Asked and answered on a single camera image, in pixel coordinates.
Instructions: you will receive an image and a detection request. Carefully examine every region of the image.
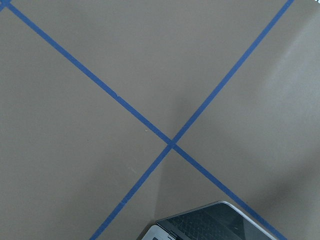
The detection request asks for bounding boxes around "grey laptop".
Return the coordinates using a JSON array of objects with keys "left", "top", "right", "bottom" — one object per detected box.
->
[{"left": 141, "top": 201, "right": 275, "bottom": 240}]

